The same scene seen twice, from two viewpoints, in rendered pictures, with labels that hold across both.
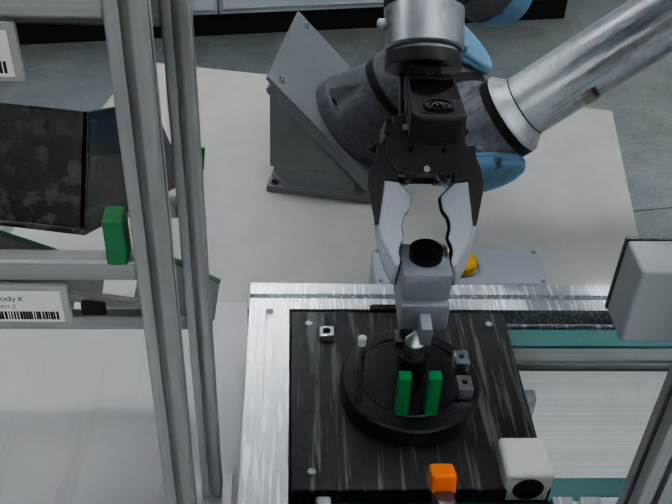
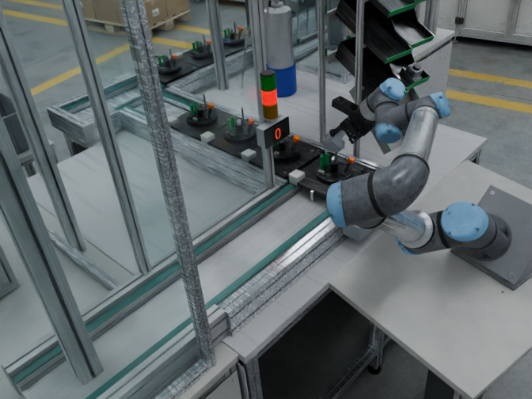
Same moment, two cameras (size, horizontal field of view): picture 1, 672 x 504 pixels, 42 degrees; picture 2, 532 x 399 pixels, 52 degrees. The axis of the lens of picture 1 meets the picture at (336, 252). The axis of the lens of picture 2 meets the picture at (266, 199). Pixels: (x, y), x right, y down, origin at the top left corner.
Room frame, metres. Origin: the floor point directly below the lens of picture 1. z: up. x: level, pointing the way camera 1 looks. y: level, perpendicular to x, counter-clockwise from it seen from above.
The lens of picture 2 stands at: (1.74, -1.37, 2.12)
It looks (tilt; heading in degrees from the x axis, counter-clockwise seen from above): 36 degrees down; 140
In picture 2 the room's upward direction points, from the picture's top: 5 degrees counter-clockwise
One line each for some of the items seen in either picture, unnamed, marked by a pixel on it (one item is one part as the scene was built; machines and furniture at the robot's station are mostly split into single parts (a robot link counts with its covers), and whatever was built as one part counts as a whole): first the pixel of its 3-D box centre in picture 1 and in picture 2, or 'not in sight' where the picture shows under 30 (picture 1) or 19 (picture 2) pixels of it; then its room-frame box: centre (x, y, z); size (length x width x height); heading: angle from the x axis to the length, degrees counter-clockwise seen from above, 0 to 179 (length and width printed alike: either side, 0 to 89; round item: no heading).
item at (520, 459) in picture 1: (523, 469); (297, 177); (0.52, -0.19, 0.97); 0.05 x 0.05 x 0.04; 4
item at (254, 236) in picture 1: (342, 195); (469, 253); (1.14, -0.01, 0.84); 0.90 x 0.70 x 0.03; 83
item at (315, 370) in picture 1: (407, 397); (333, 176); (0.62, -0.08, 0.96); 0.24 x 0.24 x 0.02; 4
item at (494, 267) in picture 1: (456, 284); (368, 215); (0.84, -0.15, 0.93); 0.21 x 0.07 x 0.06; 94
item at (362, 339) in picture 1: (359, 369); not in sight; (0.58, -0.03, 1.03); 0.01 x 0.01 x 0.08
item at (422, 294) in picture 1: (423, 285); (332, 138); (0.61, -0.08, 1.12); 0.08 x 0.04 x 0.07; 4
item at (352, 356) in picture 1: (409, 384); (333, 172); (0.62, -0.08, 0.98); 0.14 x 0.14 x 0.02
